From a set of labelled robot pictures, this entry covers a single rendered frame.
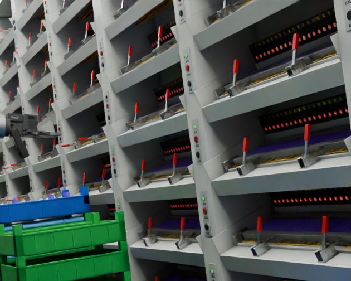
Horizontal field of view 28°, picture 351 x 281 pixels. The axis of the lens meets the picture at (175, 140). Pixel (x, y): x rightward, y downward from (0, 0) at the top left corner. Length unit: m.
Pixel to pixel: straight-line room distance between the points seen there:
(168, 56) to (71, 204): 0.54
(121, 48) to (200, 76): 0.74
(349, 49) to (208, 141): 0.64
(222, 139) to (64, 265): 0.53
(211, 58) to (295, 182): 0.53
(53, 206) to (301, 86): 0.96
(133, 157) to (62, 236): 0.77
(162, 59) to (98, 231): 0.57
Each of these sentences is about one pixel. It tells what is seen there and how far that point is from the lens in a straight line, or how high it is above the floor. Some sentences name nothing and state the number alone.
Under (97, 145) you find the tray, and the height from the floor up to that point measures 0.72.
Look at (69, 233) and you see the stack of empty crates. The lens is 1.84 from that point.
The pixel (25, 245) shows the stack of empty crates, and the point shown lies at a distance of 1.81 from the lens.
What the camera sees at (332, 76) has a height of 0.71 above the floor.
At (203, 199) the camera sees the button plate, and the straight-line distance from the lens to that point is 1.90.
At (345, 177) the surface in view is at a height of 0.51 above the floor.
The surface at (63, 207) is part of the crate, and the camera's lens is 2.16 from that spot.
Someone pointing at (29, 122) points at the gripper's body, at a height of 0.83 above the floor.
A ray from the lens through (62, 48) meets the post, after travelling 3.26.
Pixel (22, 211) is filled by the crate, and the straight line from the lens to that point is 2.12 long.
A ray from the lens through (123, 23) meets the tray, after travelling 2.42.
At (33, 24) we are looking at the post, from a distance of 4.00.
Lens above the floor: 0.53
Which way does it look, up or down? 4 degrees up
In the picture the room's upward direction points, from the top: 7 degrees counter-clockwise
